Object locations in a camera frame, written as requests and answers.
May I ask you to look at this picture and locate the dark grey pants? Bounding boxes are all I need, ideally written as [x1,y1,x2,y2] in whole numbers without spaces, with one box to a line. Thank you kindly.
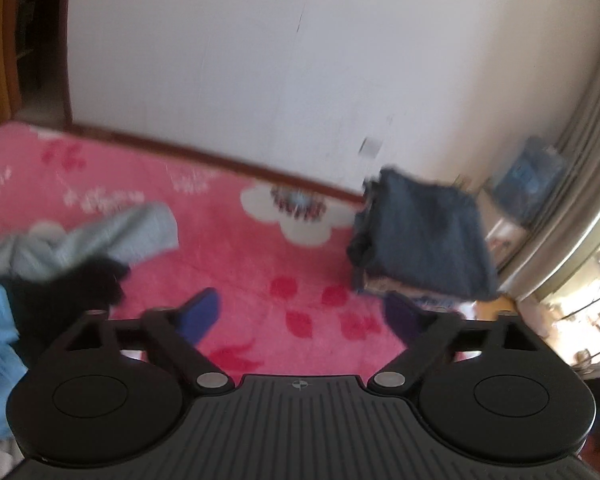
[347,167,501,302]

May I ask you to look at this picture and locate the pink floral blanket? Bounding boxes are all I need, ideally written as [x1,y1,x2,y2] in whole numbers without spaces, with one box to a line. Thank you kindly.
[0,122,501,396]

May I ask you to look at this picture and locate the brown wooden bed rail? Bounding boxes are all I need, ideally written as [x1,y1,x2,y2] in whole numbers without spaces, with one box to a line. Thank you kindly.
[66,120,368,207]

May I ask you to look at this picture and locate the black cloth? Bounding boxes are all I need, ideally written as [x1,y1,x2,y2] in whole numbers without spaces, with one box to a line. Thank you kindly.
[2,256,131,368]

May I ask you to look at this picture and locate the grey curtain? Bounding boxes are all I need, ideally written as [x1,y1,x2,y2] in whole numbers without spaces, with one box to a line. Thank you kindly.
[497,72,600,301]

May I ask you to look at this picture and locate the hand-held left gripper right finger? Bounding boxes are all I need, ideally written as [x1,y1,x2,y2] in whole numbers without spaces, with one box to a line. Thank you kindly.
[367,292,556,398]

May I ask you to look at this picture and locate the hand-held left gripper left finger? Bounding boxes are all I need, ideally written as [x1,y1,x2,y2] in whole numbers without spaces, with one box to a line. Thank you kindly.
[40,287,231,398]

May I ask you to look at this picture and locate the white water dispenser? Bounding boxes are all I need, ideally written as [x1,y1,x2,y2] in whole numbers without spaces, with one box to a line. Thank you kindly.
[480,192,533,268]

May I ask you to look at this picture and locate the grey-blue cloth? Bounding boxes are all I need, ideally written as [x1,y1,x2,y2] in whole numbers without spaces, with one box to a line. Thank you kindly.
[0,202,181,286]

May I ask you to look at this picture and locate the folded tan garment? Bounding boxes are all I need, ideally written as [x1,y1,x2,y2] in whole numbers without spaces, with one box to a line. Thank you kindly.
[355,272,431,298]

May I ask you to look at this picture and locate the folded blue garment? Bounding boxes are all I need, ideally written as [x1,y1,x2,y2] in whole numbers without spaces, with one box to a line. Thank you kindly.
[410,292,463,313]

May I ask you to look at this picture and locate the blue water bottle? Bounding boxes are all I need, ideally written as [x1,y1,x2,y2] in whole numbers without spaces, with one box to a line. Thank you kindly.
[494,135,570,227]

